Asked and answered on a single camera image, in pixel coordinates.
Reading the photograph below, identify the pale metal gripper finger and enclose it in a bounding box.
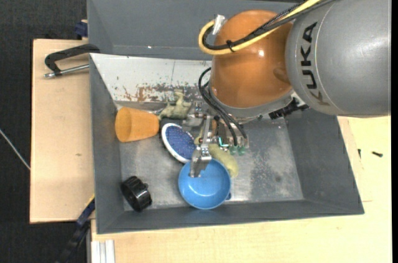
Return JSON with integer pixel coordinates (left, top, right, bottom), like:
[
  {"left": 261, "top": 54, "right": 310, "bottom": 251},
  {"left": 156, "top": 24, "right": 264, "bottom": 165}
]
[
  {"left": 182, "top": 101, "right": 208, "bottom": 127},
  {"left": 189, "top": 145, "right": 213, "bottom": 178}
]

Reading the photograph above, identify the blue and white oval brush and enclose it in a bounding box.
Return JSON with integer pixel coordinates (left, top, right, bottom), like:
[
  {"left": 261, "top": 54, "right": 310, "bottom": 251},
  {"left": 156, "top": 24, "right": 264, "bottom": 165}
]
[{"left": 160, "top": 122, "right": 199, "bottom": 164}]

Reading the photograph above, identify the blue plastic bowl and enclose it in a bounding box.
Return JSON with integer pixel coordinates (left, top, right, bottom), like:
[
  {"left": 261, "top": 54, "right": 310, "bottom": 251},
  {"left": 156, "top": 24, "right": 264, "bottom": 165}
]
[{"left": 177, "top": 158, "right": 233, "bottom": 211}]

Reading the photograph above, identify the grey metal bin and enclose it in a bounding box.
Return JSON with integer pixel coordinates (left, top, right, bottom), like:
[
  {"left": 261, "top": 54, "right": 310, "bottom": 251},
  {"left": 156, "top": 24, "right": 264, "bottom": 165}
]
[{"left": 86, "top": 0, "right": 365, "bottom": 234}]

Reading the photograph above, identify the orange plastic cup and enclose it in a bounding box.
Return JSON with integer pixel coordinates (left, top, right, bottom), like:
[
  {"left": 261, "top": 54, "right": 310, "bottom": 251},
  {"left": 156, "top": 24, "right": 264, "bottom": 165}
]
[{"left": 114, "top": 106, "right": 160, "bottom": 143}]

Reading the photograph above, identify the black ribbed round knob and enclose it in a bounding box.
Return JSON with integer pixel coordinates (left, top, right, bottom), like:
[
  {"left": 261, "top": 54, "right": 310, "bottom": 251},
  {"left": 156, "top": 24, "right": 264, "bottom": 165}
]
[{"left": 119, "top": 175, "right": 153, "bottom": 213}]

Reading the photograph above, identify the pale wood flat board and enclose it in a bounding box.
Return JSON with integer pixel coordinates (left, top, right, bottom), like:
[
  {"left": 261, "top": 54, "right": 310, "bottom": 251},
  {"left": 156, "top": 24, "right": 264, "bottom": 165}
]
[{"left": 29, "top": 39, "right": 96, "bottom": 224}]

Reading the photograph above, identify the black cylinder on white bracket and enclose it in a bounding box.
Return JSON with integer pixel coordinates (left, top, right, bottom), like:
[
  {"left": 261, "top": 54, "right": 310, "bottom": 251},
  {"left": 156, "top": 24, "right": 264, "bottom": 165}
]
[{"left": 267, "top": 99, "right": 309, "bottom": 120}]

